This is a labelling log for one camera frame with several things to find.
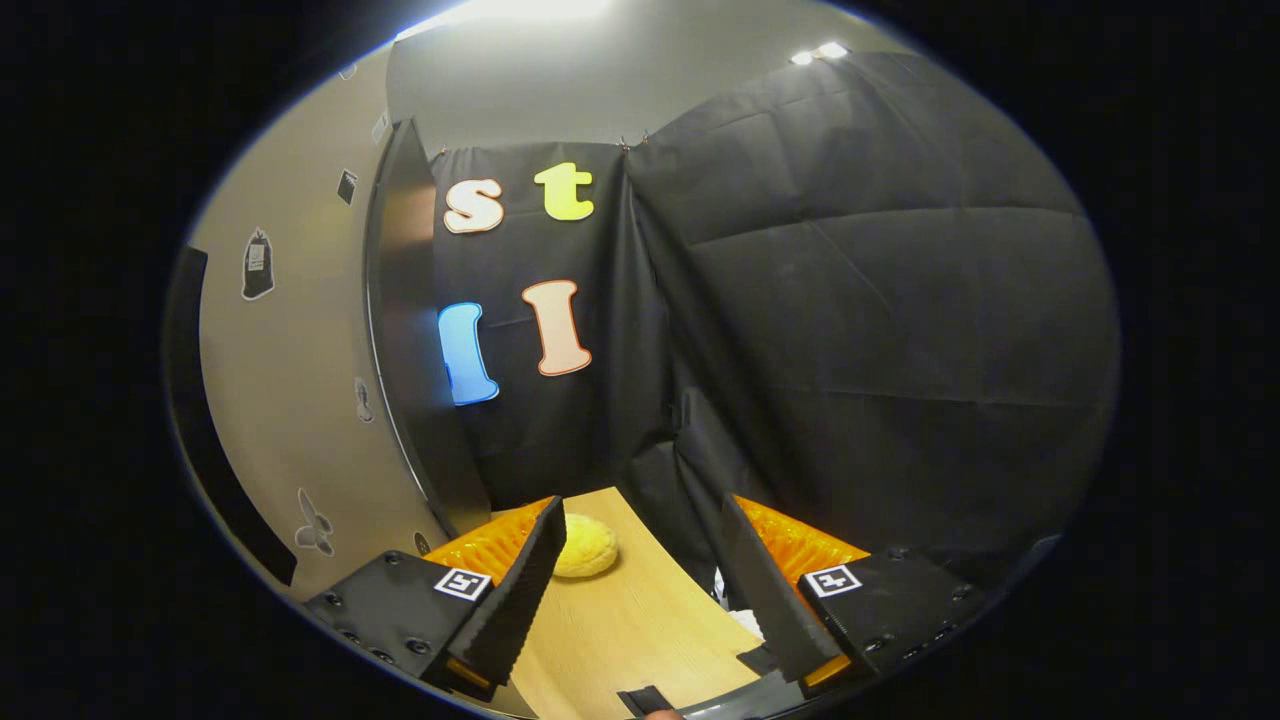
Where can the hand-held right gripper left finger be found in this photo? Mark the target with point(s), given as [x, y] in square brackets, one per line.
[520, 600]

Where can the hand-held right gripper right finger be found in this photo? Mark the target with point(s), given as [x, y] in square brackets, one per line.
[765, 600]

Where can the grey cabinet door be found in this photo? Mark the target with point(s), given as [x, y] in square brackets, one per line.
[300, 400]

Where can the dark grey cabinet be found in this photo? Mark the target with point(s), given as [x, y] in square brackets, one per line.
[410, 300]

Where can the yellow plush toy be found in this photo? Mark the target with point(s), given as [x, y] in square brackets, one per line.
[590, 548]

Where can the black backdrop cloth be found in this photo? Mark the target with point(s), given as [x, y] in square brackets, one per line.
[850, 300]

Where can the small metal cloth clip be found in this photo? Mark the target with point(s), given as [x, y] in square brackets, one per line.
[634, 143]

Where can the small ceiling light panel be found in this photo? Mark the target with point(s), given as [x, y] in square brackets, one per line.
[822, 53]

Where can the large ceiling light panel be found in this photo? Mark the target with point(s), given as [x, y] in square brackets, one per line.
[520, 12]

